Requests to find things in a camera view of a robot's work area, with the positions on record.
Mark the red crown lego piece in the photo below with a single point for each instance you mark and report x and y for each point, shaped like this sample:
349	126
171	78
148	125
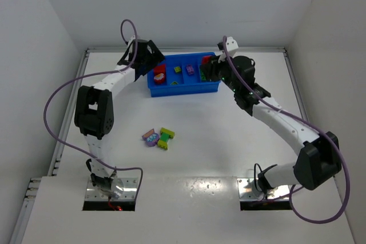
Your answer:
159	69

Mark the purple paw lego brick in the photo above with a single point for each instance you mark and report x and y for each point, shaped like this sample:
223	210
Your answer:
151	138

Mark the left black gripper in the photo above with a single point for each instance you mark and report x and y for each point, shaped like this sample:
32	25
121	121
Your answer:
154	56

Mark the white front board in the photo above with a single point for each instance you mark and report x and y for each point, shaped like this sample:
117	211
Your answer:
169	210

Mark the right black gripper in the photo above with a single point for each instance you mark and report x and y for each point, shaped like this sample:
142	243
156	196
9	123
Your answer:
212	67

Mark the left aluminium frame rail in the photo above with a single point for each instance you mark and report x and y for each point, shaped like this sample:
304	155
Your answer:
34	183

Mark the lime green lego stack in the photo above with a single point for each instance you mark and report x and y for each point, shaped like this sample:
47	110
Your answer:
165	136

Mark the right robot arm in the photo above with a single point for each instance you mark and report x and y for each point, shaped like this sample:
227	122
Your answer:
317	159

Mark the purple butterfly lego brick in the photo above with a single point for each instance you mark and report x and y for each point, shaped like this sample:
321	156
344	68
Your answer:
189	69

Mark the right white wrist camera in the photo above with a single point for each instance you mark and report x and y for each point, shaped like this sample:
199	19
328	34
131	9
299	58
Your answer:
231	47

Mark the red flower lego brick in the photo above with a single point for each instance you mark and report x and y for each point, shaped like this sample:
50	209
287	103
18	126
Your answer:
159	78

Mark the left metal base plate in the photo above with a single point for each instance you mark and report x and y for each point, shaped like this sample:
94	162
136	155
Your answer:
120	190

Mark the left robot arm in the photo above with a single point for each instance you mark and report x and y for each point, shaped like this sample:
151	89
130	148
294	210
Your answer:
94	111

